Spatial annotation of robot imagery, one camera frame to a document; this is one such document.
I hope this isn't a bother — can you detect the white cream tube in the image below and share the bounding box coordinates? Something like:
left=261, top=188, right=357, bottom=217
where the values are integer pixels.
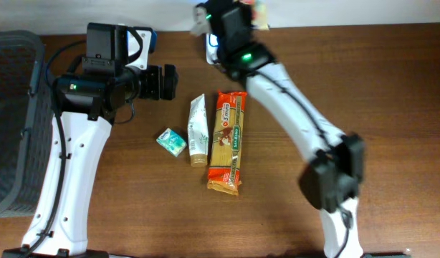
left=188, top=94, right=209, bottom=167

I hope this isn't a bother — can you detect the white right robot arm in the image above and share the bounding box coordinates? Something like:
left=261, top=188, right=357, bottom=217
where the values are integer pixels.
left=192, top=0, right=365, bottom=257

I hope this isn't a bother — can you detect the white barcode scanner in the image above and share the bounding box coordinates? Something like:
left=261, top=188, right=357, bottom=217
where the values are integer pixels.
left=205, top=34, right=218, bottom=65

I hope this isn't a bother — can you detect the orange spaghetti packet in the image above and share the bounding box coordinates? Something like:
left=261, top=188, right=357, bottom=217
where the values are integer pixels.
left=207, top=92, right=247, bottom=196

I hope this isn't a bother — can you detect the yellow white snack bag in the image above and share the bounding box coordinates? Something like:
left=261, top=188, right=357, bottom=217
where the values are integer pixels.
left=239, top=0, right=269, bottom=30

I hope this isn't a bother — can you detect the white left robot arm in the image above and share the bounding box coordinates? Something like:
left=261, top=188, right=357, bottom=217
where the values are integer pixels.
left=2, top=64, right=178, bottom=257

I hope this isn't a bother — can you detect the teal tissue packet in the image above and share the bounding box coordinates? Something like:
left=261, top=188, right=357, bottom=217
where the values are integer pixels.
left=156, top=128, right=187, bottom=157

